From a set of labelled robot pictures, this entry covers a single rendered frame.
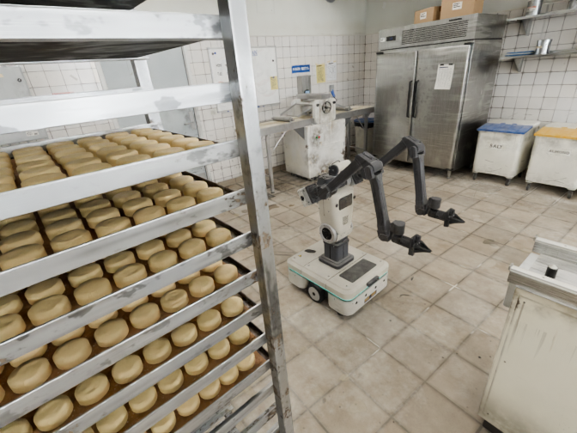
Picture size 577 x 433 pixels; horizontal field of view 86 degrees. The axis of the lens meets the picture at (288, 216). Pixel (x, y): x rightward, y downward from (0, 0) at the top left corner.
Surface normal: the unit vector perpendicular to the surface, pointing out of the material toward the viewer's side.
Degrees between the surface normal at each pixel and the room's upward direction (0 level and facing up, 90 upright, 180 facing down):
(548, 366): 90
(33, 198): 90
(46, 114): 90
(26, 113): 90
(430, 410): 0
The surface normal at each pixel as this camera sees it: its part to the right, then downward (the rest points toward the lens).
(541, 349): -0.77, 0.33
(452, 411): -0.07, -0.90
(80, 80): 0.60, 0.30
